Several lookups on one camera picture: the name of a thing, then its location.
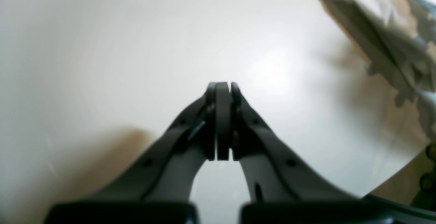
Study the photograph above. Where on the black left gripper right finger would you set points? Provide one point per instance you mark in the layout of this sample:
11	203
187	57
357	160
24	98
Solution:
285	190

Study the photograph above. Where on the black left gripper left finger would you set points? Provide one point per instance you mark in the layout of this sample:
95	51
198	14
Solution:
155	189

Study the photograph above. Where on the white printed T-shirt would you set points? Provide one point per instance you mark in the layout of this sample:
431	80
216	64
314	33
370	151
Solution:
398	37

